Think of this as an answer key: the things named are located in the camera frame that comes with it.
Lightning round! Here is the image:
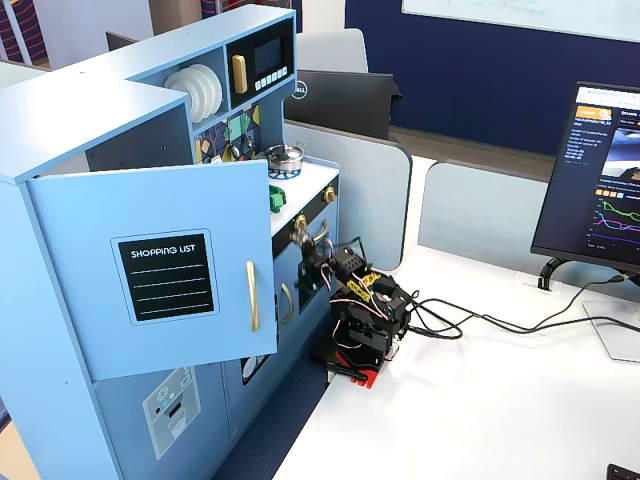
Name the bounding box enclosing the light grey chair back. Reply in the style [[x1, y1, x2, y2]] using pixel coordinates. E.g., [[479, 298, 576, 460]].
[[295, 28, 370, 75]]

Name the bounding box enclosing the dark monitor back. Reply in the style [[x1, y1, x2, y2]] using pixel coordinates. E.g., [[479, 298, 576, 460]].
[[105, 31, 139, 52]]

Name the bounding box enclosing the black Dell monitor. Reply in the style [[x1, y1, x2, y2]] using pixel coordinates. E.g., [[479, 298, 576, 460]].
[[284, 69, 404, 141]]

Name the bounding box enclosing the desk cable grommet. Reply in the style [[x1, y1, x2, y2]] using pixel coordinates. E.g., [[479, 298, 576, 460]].
[[517, 272, 564, 296]]

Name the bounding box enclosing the silver monitor stand base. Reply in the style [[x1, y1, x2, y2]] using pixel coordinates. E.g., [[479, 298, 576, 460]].
[[582, 298, 640, 364]]

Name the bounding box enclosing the stack of white plates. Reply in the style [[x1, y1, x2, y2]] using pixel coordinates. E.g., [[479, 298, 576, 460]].
[[163, 63, 224, 124]]

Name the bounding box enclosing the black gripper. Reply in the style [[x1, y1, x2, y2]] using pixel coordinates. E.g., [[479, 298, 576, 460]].
[[292, 227, 335, 294]]

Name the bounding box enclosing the black cable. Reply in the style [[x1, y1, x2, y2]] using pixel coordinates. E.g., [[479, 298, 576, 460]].
[[407, 298, 640, 341], [407, 272, 632, 341]]

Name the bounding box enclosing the blue toy kitchen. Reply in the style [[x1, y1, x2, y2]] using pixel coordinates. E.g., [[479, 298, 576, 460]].
[[0, 4, 342, 480]]

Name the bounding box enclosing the blue shopping list cabinet door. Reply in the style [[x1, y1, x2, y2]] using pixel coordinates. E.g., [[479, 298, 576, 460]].
[[25, 158, 279, 382]]

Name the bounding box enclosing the monitor with lit screen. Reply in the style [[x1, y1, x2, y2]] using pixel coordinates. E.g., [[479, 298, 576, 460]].
[[530, 81, 640, 275]]

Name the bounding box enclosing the straight gold door handle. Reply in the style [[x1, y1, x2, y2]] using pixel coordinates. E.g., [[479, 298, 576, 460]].
[[245, 260, 261, 333]]

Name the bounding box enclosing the whiteboard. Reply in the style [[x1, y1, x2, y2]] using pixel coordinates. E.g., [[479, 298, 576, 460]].
[[401, 0, 640, 44]]

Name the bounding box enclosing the green toy plate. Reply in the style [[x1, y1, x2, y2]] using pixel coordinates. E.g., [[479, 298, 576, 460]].
[[268, 184, 289, 214]]

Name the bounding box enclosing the gold microwave handle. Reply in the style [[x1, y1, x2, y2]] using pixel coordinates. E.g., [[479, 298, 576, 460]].
[[230, 54, 249, 95]]

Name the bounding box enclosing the steel pot with lid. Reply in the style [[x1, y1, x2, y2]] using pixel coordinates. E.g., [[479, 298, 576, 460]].
[[263, 141, 307, 174]]

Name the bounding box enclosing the red and black table clamp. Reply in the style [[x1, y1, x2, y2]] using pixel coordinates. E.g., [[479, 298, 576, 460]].
[[312, 344, 389, 390]]

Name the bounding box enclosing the grey desk divider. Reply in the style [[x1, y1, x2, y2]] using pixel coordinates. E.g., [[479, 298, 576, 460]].
[[417, 158, 640, 290], [283, 119, 414, 274]]

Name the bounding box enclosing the curved gold cabinet handle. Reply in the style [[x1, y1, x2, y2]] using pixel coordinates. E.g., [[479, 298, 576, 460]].
[[280, 282, 295, 325]]

